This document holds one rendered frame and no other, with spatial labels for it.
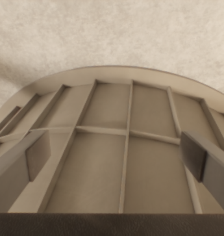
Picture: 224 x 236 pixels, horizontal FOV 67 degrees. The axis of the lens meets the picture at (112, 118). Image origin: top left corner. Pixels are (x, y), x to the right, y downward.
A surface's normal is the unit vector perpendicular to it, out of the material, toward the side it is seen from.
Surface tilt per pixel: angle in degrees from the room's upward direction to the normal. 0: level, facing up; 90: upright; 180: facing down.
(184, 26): 0
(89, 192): 90
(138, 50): 0
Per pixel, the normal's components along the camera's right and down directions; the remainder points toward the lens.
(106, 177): -0.02, -0.77
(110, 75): -0.13, 0.63
